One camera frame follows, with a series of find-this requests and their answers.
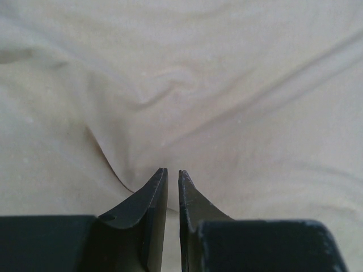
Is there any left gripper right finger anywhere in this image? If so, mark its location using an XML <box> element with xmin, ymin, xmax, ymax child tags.
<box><xmin>178</xmin><ymin>171</ymin><xmax>348</xmax><ymax>271</ymax></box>

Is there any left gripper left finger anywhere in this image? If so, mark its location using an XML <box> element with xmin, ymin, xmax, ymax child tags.
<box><xmin>1</xmin><ymin>168</ymin><xmax>168</xmax><ymax>271</ymax></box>

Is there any beige t shirt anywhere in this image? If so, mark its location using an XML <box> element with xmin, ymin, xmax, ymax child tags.
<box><xmin>1</xmin><ymin>1</ymin><xmax>362</xmax><ymax>271</ymax></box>

